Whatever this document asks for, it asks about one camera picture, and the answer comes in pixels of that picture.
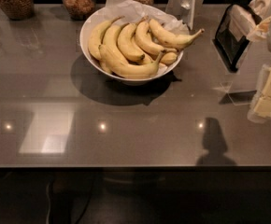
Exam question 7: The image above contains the yellow banana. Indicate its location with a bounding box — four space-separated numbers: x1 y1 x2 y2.
98 45 164 80
117 22 145 62
149 19 205 50
88 16 122 60
135 21 178 55
99 23 128 74

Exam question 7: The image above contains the small banana under right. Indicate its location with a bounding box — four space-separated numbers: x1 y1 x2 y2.
160 52 178 65

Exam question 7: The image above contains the white paper bowl liner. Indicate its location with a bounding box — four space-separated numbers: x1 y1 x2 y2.
103 0 190 35

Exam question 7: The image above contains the white ceramic bowl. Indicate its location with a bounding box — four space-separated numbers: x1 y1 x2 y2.
79 8 183 86

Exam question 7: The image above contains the clear acrylic sign stand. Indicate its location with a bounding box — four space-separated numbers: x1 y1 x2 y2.
164 0 211 31

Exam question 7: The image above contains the middle glass cereal jar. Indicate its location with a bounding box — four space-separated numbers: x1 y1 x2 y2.
62 0 95 21

